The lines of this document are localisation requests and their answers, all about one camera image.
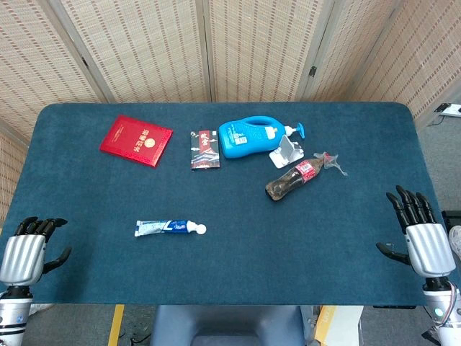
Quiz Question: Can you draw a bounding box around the yellow printed cardboard box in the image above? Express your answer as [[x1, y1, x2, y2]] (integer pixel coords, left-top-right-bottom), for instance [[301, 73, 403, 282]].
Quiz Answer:
[[313, 305, 364, 346]]

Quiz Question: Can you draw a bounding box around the white sneaker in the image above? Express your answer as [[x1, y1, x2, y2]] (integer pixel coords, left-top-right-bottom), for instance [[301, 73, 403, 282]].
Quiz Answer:
[[28, 302, 55, 316], [448, 225, 461, 261]]

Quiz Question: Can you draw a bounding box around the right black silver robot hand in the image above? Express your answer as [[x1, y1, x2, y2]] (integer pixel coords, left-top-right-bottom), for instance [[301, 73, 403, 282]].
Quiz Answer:
[[376, 185, 457, 279]]

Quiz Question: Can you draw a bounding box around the blue white toothpaste tube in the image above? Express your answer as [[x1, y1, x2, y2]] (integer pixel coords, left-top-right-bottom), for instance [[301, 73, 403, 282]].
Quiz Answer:
[[134, 219, 208, 238]]

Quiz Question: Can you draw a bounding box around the white power strip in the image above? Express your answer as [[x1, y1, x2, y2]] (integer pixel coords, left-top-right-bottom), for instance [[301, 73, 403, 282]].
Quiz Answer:
[[434, 102, 461, 118]]

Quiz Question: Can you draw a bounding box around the empty cola bottle red label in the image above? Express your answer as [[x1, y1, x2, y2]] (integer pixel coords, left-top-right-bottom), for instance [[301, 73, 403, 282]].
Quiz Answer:
[[265, 157, 327, 201]]

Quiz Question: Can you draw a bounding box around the black box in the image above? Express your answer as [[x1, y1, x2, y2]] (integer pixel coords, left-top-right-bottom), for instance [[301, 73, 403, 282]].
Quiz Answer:
[[441, 210, 461, 231]]

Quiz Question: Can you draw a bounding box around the clear crumpled plastic wrap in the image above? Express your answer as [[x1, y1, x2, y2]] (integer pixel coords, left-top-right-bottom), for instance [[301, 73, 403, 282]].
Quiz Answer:
[[313, 151, 349, 177]]

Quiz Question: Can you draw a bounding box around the red certificate booklet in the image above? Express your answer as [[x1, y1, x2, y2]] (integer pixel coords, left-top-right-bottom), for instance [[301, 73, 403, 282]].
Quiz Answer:
[[99, 114, 174, 169]]

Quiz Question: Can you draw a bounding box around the blue pump detergent bottle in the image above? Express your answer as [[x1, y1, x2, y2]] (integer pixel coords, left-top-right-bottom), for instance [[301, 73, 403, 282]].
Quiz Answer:
[[218, 115, 306, 159]]

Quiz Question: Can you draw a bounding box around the woven bamboo folding screen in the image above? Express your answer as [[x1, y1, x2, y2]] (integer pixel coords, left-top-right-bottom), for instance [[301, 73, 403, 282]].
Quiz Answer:
[[0, 0, 461, 228]]

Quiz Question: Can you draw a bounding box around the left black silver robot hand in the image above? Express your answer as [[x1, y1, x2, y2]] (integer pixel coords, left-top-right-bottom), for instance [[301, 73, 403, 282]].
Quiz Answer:
[[0, 216, 72, 288]]

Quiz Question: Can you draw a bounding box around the dark palace print card box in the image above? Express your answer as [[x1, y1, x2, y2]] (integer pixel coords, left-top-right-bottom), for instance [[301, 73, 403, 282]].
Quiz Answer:
[[189, 128, 222, 172]]

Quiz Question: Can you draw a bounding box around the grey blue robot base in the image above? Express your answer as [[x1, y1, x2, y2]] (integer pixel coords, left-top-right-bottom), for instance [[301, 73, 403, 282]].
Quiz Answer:
[[149, 305, 306, 346]]

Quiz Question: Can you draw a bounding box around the blue-grey carpeted table surface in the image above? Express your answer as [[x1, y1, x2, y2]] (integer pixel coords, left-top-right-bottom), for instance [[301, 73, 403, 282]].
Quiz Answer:
[[0, 102, 455, 307]]

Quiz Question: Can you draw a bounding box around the white folding phone stand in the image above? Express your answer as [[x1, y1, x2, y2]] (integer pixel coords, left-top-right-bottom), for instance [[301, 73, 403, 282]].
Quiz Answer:
[[269, 135, 303, 169]]

